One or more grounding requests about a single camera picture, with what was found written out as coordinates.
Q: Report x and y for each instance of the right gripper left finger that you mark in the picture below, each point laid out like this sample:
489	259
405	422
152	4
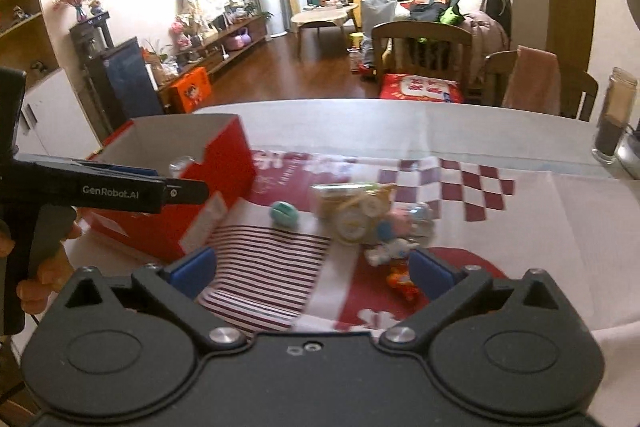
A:
170	292

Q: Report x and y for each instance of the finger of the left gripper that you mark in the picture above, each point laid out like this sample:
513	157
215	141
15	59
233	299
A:
105	186

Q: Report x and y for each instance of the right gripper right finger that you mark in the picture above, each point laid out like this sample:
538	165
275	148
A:
450	291

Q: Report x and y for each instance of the orange red keychain figurine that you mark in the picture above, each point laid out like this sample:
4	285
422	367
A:
399	280

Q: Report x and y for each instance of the pink pig chef figurine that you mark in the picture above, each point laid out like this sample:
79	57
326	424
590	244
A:
415	223

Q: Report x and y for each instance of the white rabbit keychain figurine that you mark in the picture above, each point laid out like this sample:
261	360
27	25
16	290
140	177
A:
397	249

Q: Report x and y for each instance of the yellow correction tape dispenser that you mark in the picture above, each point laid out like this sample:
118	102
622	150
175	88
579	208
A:
355	220

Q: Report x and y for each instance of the clear jar silver lid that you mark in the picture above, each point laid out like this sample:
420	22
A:
179	165

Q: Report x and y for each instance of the person left hand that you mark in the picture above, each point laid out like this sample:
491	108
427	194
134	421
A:
52	274

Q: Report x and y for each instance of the white cabinet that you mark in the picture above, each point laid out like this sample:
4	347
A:
52	121

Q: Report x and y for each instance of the black television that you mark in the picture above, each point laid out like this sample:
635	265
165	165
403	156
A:
123	84

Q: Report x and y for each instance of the red white table mat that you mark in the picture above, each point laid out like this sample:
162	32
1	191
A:
320	245

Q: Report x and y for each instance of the orange gift box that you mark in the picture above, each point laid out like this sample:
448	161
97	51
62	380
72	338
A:
189	92

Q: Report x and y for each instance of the wooden bookshelf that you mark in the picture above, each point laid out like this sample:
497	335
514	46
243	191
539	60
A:
25	44

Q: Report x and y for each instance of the wooden tv console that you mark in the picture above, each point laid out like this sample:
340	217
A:
214	57

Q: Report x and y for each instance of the pink toy kettle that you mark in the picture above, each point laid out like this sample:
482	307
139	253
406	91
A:
238	41

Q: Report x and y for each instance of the red printed seat cushion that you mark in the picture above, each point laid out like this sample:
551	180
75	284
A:
405	87

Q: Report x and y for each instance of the pink towel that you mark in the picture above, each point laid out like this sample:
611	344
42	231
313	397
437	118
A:
535	82

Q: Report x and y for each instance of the wooden chair with cushion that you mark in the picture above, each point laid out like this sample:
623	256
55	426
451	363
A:
427	49

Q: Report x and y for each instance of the wooden chair with towel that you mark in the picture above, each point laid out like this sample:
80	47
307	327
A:
578	89

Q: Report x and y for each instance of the glass jar dark contents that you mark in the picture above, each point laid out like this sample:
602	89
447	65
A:
615	115

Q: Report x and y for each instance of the yellow stool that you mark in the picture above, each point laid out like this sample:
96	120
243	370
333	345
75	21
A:
355	40

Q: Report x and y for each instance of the sofa with clothes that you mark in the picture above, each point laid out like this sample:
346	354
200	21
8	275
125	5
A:
488	22

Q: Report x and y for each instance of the white coffee table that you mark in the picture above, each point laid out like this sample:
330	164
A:
318	17

